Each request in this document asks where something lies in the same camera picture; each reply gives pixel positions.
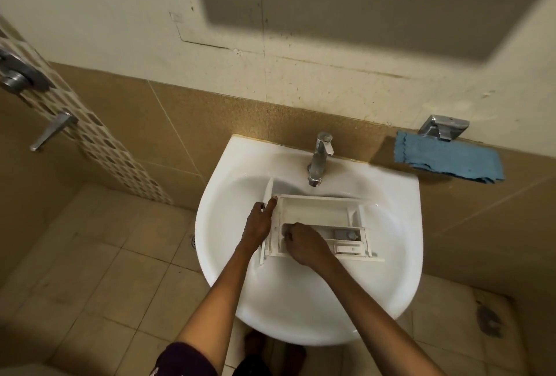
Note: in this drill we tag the person's left hand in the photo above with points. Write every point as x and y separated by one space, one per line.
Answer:
258 226

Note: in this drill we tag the person's right hand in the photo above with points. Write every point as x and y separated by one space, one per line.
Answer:
306 245

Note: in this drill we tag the white detergent drawer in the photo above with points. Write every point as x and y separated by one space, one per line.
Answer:
317 212

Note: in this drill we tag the white washing machine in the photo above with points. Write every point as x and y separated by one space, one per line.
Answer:
17 371

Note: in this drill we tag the person's right forearm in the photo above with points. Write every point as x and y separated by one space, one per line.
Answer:
369 319

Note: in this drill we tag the person's left forearm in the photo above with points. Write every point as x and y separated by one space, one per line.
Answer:
217 310

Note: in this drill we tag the person's dark patterned pants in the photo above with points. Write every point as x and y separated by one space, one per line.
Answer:
252 368

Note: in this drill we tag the person's dark patterned left sleeve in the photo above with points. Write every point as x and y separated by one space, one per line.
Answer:
182 362

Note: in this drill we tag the grey siphon cap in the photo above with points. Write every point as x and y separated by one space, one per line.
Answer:
347 235

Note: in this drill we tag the white ceramic sink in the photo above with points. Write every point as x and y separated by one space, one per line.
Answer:
304 302

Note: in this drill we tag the round metal floor drain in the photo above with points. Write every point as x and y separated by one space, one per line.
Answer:
193 242

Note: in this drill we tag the chrome sink faucet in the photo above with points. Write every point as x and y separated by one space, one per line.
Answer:
319 163

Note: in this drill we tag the blue cloth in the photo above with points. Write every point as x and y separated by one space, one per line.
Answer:
447 156

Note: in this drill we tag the chrome shower valve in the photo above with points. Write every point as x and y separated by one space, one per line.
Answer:
17 78

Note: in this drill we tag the chrome wall holder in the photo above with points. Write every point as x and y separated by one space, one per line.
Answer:
443 126

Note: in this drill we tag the chrome wall tap lever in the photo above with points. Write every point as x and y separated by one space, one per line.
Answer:
52 130

